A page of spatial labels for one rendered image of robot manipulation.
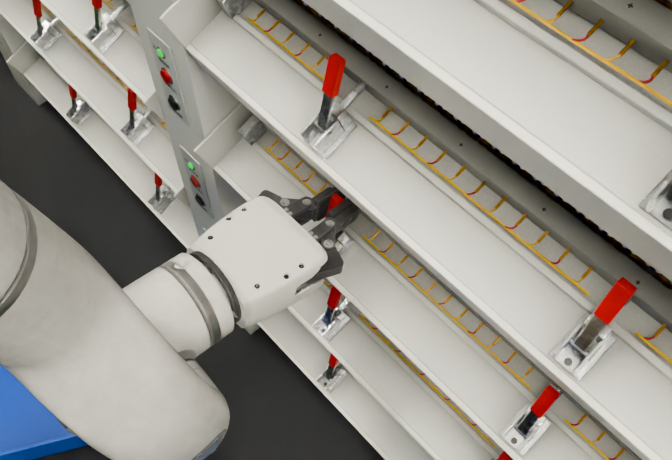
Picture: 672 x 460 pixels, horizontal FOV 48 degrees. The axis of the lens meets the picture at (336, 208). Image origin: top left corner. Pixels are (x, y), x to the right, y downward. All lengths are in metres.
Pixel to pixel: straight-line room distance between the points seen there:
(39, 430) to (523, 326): 0.92
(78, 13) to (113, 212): 0.50
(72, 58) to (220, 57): 0.62
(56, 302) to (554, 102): 0.30
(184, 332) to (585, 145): 0.36
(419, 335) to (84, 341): 0.38
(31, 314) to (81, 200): 1.09
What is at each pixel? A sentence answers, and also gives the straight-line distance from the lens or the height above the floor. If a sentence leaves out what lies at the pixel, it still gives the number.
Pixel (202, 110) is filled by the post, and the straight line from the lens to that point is 0.82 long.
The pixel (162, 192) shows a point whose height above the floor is 0.13.
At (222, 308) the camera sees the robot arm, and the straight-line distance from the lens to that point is 0.65.
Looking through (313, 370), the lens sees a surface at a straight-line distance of 1.17.
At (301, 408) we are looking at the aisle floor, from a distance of 1.25.
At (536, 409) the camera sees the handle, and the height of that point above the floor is 0.55.
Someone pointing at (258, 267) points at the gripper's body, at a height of 0.60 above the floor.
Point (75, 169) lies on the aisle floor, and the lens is 1.56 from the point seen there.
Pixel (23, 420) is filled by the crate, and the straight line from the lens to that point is 1.34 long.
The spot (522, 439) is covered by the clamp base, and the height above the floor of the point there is 0.49.
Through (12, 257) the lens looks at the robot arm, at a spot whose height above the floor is 0.87.
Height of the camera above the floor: 1.19
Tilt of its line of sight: 57 degrees down
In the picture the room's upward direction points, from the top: straight up
